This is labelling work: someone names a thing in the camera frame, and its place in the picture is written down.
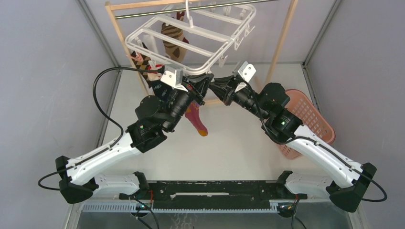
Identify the brown argyle sock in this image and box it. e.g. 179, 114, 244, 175
130, 51, 152, 88

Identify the navy blue sock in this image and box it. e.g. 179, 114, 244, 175
146, 73, 173, 102

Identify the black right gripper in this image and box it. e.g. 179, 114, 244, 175
207, 74, 268, 121

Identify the white plastic clip hanger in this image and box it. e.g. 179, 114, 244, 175
139, 11, 245, 68

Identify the purple orange striped sock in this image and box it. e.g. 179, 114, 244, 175
185, 101, 208, 137

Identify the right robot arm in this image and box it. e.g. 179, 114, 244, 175
209, 76, 376, 212

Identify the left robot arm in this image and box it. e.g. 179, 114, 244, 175
55, 74, 213, 204

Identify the metal rack rod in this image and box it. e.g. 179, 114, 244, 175
115, 0, 277, 20

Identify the brown striped sock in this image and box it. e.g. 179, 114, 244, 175
160, 11, 190, 63

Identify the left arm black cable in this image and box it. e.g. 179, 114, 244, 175
38, 64, 167, 191

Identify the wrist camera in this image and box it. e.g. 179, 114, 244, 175
160, 64, 187, 91
233, 61, 256, 92

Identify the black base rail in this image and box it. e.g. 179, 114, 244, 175
119, 180, 308, 210

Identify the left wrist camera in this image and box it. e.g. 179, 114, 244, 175
160, 64, 187, 91

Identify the wooden drying rack frame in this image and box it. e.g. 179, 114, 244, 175
104, 0, 299, 106

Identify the pink laundry basket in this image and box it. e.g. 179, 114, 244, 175
271, 89, 336, 145

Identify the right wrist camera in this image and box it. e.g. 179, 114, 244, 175
233, 61, 256, 92

